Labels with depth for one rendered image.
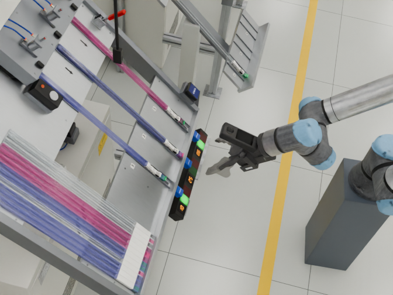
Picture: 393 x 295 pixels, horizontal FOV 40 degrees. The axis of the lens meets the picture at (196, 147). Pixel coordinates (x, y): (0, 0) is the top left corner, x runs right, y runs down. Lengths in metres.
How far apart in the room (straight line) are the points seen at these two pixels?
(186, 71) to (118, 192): 0.76
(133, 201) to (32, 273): 0.36
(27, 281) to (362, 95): 1.08
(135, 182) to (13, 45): 0.50
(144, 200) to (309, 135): 0.49
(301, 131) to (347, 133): 1.40
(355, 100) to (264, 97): 1.33
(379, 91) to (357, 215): 0.60
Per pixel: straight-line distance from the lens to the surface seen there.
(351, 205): 1.95
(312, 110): 1.59
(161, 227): 1.53
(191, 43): 1.98
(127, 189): 1.49
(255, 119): 2.74
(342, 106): 1.57
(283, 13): 3.36
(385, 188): 1.72
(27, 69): 1.32
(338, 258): 2.32
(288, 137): 1.45
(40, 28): 1.39
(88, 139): 1.84
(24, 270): 1.63
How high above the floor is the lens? 2.10
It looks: 54 degrees down
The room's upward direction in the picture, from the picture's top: 9 degrees clockwise
